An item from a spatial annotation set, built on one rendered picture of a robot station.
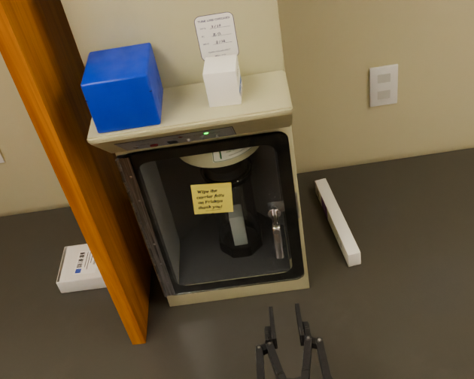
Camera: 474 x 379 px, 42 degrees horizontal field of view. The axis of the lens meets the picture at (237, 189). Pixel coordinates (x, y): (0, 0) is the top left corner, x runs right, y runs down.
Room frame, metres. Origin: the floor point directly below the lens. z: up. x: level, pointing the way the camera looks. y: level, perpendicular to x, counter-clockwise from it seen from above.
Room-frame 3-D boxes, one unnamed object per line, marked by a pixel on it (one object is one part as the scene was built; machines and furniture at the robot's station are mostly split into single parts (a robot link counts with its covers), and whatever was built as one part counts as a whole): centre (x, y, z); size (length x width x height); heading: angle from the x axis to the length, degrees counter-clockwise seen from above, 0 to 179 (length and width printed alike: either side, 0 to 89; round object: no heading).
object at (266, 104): (0.84, 0.05, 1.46); 0.32 x 0.12 x 0.10; 85
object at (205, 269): (0.89, 0.04, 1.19); 0.30 x 0.01 x 0.40; 85
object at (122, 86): (0.85, 0.14, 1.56); 0.10 x 0.10 x 0.09; 85
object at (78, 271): (1.07, 0.38, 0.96); 0.16 x 0.12 x 0.04; 85
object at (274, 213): (0.85, -0.06, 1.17); 0.05 x 0.03 x 0.10; 175
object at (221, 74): (0.84, -0.01, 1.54); 0.05 x 0.05 x 0.06; 80
